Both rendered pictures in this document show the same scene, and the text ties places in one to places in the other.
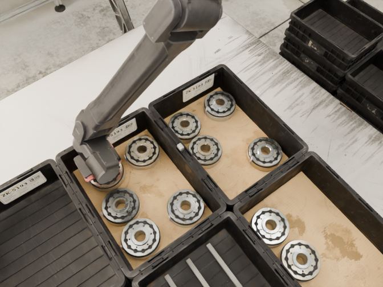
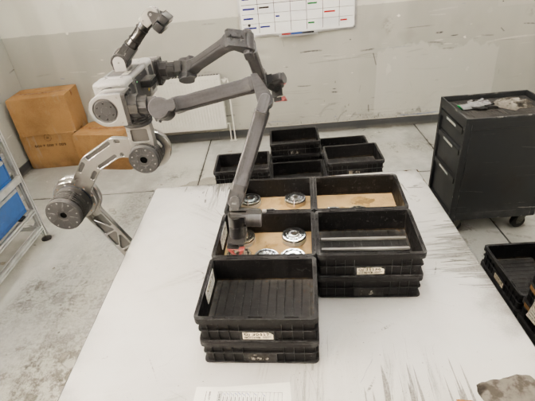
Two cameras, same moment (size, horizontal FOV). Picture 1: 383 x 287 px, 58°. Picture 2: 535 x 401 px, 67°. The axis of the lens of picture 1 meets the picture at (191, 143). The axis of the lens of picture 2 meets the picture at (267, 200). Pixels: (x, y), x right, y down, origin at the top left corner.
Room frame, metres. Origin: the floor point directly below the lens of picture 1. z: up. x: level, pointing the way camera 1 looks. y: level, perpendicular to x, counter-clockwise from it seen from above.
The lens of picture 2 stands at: (-0.59, 1.05, 1.91)
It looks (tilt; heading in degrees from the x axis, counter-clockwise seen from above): 32 degrees down; 315
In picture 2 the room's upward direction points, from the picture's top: 6 degrees counter-clockwise
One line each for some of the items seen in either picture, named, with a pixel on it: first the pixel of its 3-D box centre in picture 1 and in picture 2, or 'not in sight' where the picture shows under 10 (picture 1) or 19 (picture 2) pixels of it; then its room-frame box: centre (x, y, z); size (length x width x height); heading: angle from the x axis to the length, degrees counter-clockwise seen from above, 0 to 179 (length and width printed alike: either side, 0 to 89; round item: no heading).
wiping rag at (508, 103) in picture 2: not in sight; (513, 102); (0.05, -1.97, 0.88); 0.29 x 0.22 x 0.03; 42
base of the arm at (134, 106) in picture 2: not in sight; (138, 105); (0.79, 0.32, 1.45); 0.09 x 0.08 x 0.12; 132
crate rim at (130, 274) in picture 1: (138, 183); (265, 235); (0.37, 0.14, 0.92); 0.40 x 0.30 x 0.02; 38
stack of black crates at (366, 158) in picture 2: not in sight; (351, 180); (0.84, -1.26, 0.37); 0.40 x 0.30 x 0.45; 42
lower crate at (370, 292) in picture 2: not in sight; (364, 262); (0.06, -0.11, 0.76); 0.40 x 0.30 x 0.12; 38
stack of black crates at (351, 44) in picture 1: (323, 54); (245, 187); (1.43, -0.71, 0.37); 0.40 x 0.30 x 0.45; 42
